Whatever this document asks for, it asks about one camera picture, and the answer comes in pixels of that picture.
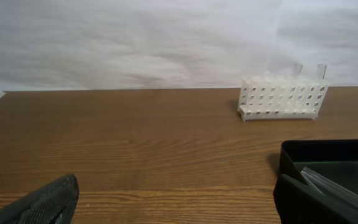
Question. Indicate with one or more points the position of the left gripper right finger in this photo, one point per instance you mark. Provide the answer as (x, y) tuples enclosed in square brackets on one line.
[(306, 208)]

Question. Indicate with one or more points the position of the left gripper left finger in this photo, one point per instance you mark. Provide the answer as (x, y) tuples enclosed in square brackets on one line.
[(36, 208)]

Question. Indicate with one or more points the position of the clear test tube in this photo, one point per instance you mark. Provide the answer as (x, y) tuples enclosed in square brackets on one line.
[(337, 195), (297, 71), (321, 72), (337, 186)]

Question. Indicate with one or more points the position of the black tray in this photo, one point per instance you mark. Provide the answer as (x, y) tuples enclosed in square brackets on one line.
[(337, 149)]

